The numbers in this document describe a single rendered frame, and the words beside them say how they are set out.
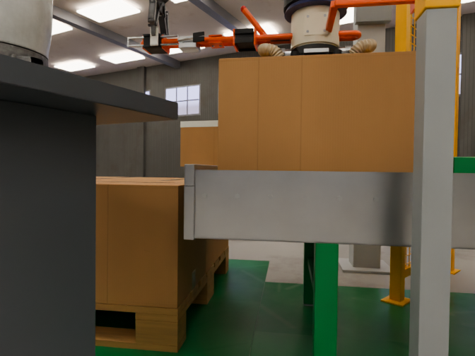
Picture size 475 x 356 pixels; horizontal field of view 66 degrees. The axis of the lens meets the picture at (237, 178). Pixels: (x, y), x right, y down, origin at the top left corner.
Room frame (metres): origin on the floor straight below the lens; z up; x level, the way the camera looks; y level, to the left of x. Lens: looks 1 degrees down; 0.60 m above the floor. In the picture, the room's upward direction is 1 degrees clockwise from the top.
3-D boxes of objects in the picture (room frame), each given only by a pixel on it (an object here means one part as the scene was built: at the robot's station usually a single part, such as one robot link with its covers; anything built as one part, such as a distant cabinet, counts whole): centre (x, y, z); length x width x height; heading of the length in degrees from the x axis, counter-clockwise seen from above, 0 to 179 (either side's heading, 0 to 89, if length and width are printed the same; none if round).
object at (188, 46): (1.39, 0.19, 1.07); 0.07 x 0.07 x 0.04; 81
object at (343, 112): (1.30, -0.26, 0.75); 0.60 x 0.40 x 0.40; 80
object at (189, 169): (1.35, 0.08, 0.58); 0.70 x 0.03 x 0.06; 172
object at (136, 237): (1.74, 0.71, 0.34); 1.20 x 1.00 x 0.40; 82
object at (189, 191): (1.35, 0.09, 0.47); 0.70 x 0.03 x 0.15; 172
